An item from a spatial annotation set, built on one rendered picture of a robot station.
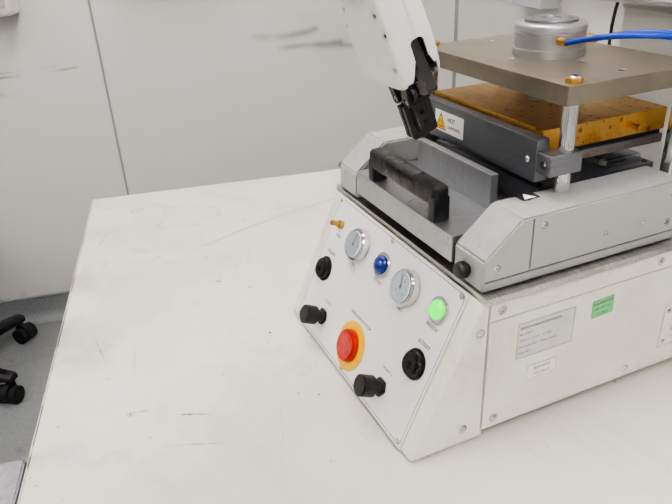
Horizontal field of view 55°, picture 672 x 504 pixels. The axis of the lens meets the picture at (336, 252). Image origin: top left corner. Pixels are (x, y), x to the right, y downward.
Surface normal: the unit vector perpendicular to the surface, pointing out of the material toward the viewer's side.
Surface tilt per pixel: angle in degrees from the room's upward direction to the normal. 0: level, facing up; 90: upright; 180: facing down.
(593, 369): 90
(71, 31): 90
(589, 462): 0
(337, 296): 65
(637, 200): 90
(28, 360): 0
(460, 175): 90
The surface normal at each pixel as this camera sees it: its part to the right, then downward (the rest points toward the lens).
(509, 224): -0.62, -0.53
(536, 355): 0.41, 0.40
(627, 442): -0.04, -0.89
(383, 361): -0.84, -0.18
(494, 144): -0.91, 0.22
